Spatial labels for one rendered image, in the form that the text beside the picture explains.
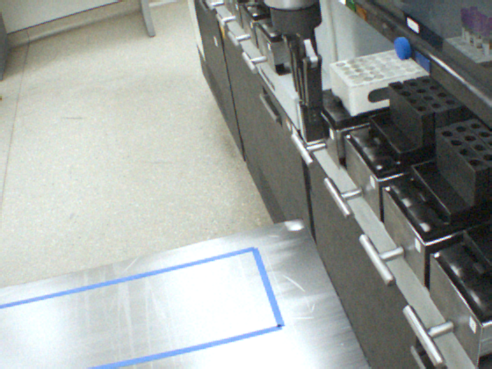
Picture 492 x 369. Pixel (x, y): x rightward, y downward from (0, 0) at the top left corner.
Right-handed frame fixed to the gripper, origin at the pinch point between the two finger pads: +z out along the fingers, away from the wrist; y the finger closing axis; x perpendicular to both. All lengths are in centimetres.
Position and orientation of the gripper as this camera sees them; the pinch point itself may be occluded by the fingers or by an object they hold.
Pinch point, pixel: (311, 119)
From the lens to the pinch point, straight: 111.7
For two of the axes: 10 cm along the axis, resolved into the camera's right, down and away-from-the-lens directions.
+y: -2.2, -5.0, 8.4
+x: -9.6, 2.5, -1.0
